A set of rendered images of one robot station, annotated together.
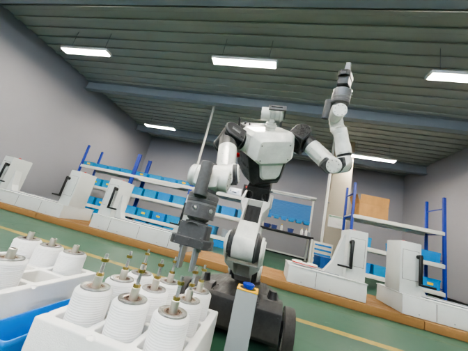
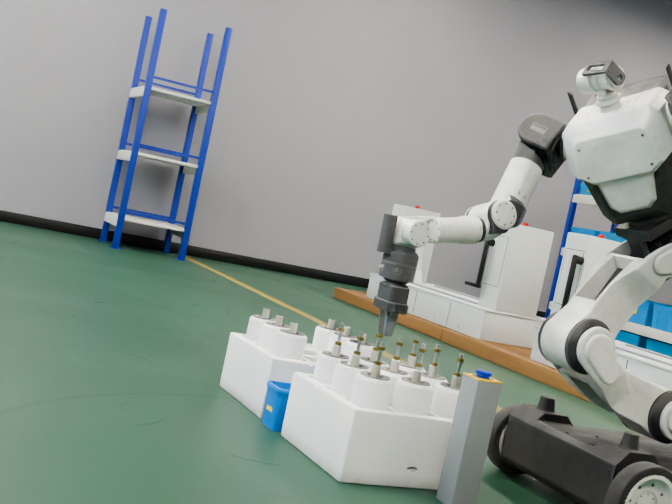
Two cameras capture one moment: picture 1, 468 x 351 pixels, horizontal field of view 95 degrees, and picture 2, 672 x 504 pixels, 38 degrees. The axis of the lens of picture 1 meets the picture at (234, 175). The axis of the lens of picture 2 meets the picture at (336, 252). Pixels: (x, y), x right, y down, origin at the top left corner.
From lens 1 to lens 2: 1.98 m
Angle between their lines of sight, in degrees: 55
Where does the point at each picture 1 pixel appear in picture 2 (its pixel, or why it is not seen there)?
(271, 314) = (602, 462)
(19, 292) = (299, 365)
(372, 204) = not seen: outside the picture
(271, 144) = (598, 142)
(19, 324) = not seen: hidden behind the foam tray
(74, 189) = (502, 270)
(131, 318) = (344, 376)
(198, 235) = (387, 296)
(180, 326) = (370, 383)
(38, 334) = (295, 385)
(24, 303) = not seen: hidden behind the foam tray
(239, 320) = (461, 410)
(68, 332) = (308, 382)
